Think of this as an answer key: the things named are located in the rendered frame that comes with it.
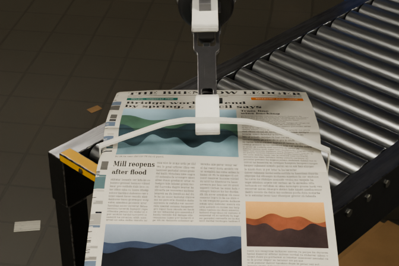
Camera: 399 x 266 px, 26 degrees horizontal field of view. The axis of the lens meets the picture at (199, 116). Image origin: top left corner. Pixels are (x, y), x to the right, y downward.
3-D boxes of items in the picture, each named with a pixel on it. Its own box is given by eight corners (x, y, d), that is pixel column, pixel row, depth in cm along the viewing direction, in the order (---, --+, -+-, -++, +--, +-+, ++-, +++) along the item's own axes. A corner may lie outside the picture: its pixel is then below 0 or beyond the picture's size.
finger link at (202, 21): (217, 2, 103) (217, -4, 103) (218, 32, 97) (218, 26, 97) (192, 3, 103) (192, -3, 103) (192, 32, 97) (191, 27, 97)
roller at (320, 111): (396, 164, 182) (399, 143, 180) (230, 88, 210) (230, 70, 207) (408, 154, 185) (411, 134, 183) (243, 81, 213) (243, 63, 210)
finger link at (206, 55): (191, 19, 113) (191, 23, 115) (192, 103, 111) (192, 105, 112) (221, 19, 113) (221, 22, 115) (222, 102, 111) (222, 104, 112)
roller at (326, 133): (379, 177, 178) (381, 157, 176) (211, 98, 206) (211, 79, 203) (392, 167, 181) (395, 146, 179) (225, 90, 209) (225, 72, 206)
